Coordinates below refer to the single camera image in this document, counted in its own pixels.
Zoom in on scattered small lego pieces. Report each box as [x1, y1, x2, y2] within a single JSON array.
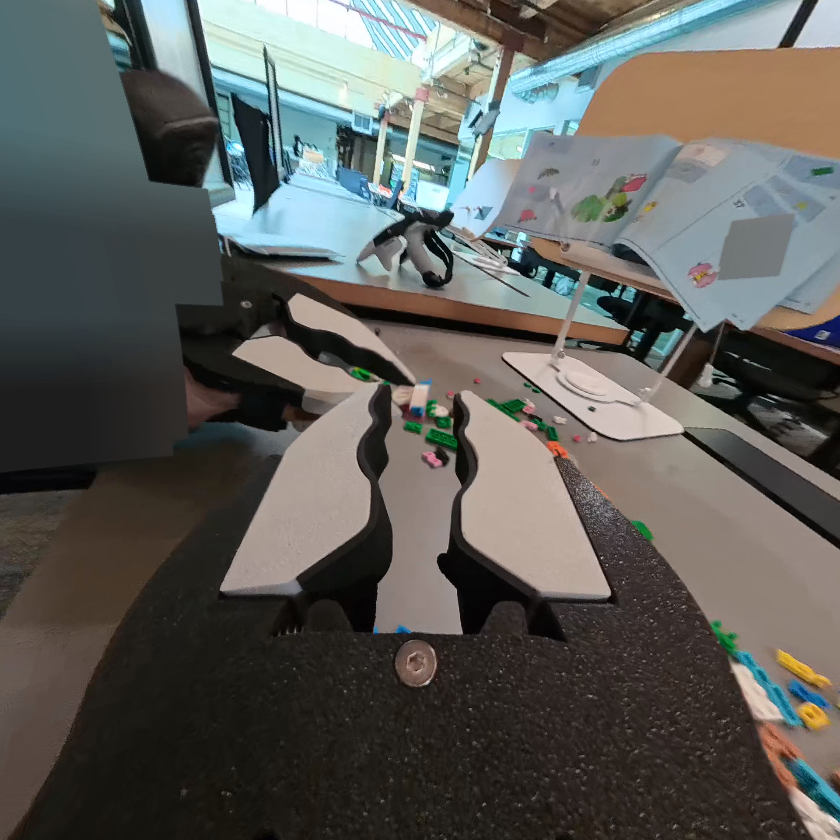
[[348, 364, 601, 471]]

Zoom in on white booklet stand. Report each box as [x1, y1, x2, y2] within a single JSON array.
[[501, 266, 702, 442]]

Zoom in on wooden background desk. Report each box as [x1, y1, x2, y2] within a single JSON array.
[[215, 172, 632, 347]]

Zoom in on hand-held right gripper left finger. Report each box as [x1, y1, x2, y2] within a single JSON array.
[[220, 382, 395, 598]]

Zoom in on pile of colourful lego bricks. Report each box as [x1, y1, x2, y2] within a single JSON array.
[[710, 619, 840, 840]]

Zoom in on black fabric panel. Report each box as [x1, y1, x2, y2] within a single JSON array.
[[230, 92, 284, 215]]

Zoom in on spare hand-held gripper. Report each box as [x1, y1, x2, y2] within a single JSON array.
[[356, 208, 459, 289]]

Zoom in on black table rail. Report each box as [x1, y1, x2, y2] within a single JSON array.
[[682, 427, 840, 550]]

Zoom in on light blue instruction booklet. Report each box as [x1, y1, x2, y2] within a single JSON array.
[[491, 133, 840, 332]]

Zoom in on white paper sheet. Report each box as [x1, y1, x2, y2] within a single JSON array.
[[451, 157, 521, 238]]

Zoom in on tan rounded divider board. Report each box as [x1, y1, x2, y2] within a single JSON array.
[[528, 49, 840, 332]]

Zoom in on person's left hand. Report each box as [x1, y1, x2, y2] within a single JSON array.
[[185, 375, 242, 430]]

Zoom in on flat grey laptop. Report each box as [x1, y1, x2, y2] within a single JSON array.
[[222, 233, 346, 262]]

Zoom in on small multicoloured lego assembly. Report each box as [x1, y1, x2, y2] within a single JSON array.
[[392, 378, 435, 421]]

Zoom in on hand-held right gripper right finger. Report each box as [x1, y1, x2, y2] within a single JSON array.
[[448, 390, 613, 602]]

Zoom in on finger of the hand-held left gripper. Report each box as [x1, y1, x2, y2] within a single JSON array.
[[231, 335, 370, 419], [284, 292, 419, 386]]

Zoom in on black office chair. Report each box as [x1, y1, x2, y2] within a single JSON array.
[[595, 293, 691, 360]]

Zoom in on silver ventilation duct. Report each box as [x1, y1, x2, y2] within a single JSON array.
[[508, 12, 726, 101]]

